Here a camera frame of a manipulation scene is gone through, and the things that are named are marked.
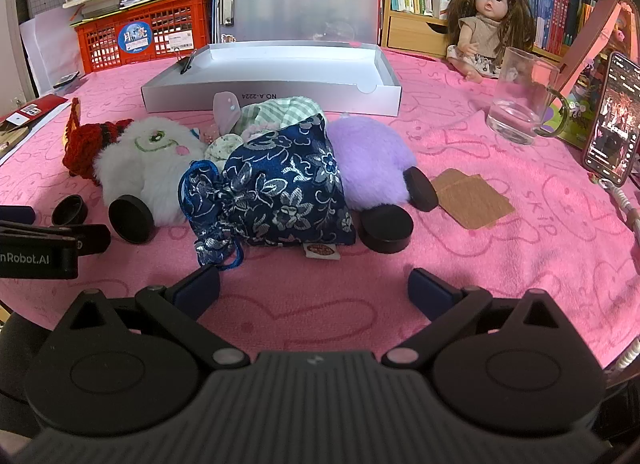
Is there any white beaded strap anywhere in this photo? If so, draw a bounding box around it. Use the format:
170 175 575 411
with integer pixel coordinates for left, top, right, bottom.
590 171 640 250

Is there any pink printed blanket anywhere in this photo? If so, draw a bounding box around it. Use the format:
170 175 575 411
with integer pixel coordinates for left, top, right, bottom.
0 47 640 370

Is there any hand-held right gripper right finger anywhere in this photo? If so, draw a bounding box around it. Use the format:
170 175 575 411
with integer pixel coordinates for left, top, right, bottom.
381 267 590 370

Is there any red envelope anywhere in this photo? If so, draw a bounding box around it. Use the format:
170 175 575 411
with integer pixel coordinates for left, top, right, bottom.
0 94 71 134

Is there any glass mug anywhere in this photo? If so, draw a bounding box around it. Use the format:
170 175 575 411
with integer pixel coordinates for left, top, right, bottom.
486 47 571 146

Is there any smartphone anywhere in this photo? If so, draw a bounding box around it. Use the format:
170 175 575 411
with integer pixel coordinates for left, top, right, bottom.
582 51 640 188

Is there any wooden drawer organiser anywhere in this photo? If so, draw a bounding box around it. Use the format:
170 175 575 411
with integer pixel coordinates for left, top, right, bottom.
381 0 576 62

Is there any brown-haired doll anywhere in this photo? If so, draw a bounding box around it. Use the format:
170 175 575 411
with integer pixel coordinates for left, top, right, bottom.
445 0 538 84

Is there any yellow red knitted toy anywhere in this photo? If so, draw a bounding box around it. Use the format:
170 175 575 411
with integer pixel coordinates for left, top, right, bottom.
63 97 84 145

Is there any pink felt piece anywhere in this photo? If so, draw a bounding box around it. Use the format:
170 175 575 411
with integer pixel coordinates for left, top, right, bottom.
212 91 243 132

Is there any white plush toy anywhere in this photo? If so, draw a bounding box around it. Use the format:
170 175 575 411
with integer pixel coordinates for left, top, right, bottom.
94 116 213 225

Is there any white translucent folder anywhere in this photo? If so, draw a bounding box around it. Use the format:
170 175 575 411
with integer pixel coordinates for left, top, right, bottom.
20 9 83 95

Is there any green picture box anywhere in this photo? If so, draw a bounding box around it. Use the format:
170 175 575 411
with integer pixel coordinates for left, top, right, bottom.
545 89 601 149

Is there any blue floral drawstring pouch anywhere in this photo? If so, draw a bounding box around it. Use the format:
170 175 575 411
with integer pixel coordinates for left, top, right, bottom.
179 113 357 270

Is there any green checked cloth pouch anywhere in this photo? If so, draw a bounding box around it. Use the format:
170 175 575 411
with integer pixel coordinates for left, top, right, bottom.
239 97 328 137

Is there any grey grid cutting mat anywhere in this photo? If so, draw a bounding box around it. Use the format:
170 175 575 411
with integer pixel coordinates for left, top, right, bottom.
25 0 77 25

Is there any red plastic crate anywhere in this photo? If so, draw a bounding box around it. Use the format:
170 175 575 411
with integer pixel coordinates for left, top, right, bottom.
74 0 213 76

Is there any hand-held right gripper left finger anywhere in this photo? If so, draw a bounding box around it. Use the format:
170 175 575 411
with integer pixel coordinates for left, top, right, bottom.
47 264 252 371

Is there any purple plush toy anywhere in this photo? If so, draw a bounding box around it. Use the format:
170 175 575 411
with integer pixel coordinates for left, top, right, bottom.
325 114 418 210

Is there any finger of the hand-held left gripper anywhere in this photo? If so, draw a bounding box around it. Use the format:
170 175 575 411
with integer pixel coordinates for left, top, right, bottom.
0 205 37 226
0 224 112 255

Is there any white cardboard box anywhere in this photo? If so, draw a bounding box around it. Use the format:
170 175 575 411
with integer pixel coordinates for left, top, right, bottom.
141 42 403 117

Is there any pale floral cloth pouch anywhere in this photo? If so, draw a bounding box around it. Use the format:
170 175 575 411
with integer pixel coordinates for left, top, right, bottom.
205 134 246 170

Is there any black round disc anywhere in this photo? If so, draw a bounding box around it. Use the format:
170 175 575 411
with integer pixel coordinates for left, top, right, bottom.
360 205 415 255
404 167 440 212
108 195 156 245

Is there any pink cardboard case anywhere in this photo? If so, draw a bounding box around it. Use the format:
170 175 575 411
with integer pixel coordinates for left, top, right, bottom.
557 0 640 95

